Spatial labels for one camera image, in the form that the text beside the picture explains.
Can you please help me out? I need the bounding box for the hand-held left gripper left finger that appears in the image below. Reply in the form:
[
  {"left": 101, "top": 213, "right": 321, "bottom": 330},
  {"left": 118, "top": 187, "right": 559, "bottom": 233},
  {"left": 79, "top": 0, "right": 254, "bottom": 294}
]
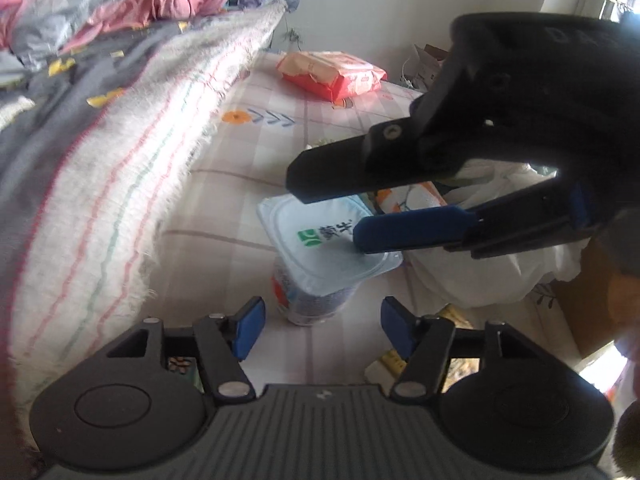
[{"left": 107, "top": 296, "right": 266, "bottom": 402}]

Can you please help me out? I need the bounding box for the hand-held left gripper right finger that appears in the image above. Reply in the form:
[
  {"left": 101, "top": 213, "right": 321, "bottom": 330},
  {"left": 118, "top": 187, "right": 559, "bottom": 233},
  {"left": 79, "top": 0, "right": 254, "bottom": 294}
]
[{"left": 380, "top": 296, "right": 538, "bottom": 403}]

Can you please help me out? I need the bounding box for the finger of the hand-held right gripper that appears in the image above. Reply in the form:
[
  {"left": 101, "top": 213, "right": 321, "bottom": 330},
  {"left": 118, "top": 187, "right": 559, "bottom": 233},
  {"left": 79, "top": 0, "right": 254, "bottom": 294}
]
[
  {"left": 352, "top": 179, "right": 606, "bottom": 260},
  {"left": 286, "top": 117, "right": 467, "bottom": 205}
]

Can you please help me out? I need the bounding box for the yogurt cup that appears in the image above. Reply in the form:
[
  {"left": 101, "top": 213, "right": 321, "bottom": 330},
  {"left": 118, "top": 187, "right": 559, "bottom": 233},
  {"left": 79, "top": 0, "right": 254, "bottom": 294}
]
[{"left": 256, "top": 194, "right": 404, "bottom": 327}]

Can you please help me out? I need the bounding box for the large cardboard box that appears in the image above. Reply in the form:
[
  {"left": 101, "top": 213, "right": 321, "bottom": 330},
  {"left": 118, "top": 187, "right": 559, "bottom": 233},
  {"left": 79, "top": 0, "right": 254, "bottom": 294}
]
[{"left": 550, "top": 237, "right": 622, "bottom": 362}]

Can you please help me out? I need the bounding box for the person's right hand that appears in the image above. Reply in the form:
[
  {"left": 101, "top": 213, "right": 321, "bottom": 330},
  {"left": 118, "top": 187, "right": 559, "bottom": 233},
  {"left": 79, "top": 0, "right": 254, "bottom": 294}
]
[{"left": 607, "top": 266, "right": 640, "bottom": 401}]

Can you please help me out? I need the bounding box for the orange print white cloth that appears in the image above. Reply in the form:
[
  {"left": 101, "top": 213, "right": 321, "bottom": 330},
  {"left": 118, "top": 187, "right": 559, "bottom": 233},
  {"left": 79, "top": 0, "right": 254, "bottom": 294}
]
[{"left": 372, "top": 182, "right": 449, "bottom": 217}]

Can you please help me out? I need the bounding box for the gold tissue pack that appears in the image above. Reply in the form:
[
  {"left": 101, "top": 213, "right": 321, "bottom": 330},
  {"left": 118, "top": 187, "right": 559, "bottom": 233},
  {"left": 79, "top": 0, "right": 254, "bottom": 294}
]
[{"left": 364, "top": 305, "right": 482, "bottom": 391}]

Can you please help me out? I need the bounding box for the white plastic bag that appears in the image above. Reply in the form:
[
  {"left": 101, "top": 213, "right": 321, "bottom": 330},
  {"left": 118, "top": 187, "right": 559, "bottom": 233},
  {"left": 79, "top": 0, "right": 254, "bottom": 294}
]
[{"left": 402, "top": 160, "right": 596, "bottom": 309}]

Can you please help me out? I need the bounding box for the pink wet wipes pack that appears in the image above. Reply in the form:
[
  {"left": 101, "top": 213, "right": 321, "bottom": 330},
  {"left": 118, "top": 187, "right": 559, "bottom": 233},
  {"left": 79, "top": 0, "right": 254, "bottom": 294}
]
[{"left": 276, "top": 51, "right": 389, "bottom": 103}]

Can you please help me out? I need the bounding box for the small open cardboard box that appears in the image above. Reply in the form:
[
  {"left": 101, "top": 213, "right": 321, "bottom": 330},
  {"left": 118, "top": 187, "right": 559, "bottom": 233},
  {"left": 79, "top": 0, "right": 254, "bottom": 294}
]
[{"left": 412, "top": 44, "right": 451, "bottom": 94}]

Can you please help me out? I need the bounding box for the white round bin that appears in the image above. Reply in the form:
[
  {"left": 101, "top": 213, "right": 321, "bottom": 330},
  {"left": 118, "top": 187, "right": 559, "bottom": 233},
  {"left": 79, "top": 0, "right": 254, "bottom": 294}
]
[{"left": 400, "top": 58, "right": 426, "bottom": 91}]

